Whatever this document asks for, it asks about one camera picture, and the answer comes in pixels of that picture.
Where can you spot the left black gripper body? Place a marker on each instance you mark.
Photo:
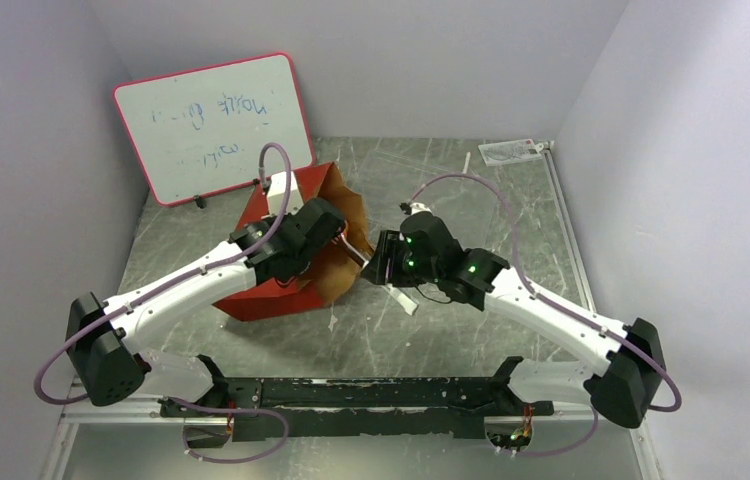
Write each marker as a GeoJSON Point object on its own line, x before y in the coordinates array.
{"type": "Point", "coordinates": [307, 261]}

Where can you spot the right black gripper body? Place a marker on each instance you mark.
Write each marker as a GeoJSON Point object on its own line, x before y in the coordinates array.
{"type": "Point", "coordinates": [382, 258]}

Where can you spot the white handled metal tongs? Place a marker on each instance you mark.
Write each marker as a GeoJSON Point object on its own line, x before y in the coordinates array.
{"type": "Point", "coordinates": [386, 248]}

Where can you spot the red paper bag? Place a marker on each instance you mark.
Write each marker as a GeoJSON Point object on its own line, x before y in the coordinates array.
{"type": "Point", "coordinates": [330, 274]}

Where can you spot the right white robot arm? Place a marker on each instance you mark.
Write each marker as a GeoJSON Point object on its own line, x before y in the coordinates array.
{"type": "Point", "coordinates": [618, 367]}

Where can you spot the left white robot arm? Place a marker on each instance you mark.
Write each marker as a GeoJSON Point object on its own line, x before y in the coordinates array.
{"type": "Point", "coordinates": [114, 359]}

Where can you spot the white marker pen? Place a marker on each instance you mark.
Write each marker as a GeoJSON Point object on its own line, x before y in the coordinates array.
{"type": "Point", "coordinates": [466, 165]}

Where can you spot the small white card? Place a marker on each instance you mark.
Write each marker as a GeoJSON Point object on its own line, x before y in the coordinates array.
{"type": "Point", "coordinates": [510, 152]}

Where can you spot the red framed whiteboard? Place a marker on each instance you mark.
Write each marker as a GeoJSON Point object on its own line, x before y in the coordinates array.
{"type": "Point", "coordinates": [198, 133]}

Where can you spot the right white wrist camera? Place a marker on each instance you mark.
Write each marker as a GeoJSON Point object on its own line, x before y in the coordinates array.
{"type": "Point", "coordinates": [418, 208]}

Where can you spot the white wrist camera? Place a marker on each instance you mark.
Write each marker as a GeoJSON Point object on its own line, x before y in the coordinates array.
{"type": "Point", "coordinates": [418, 208]}
{"type": "Point", "coordinates": [280, 185]}

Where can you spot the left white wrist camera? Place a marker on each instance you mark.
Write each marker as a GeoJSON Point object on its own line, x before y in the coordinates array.
{"type": "Point", "coordinates": [280, 185]}

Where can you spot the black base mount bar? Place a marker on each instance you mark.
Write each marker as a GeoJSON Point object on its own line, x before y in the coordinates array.
{"type": "Point", "coordinates": [310, 407]}

